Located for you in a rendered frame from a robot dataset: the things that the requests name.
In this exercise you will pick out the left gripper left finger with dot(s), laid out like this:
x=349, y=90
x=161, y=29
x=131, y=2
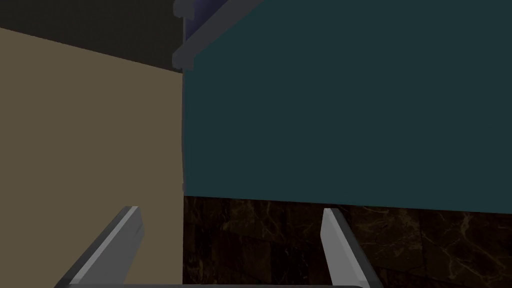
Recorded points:
x=110, y=250

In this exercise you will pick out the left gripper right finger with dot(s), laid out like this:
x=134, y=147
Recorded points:
x=344, y=252

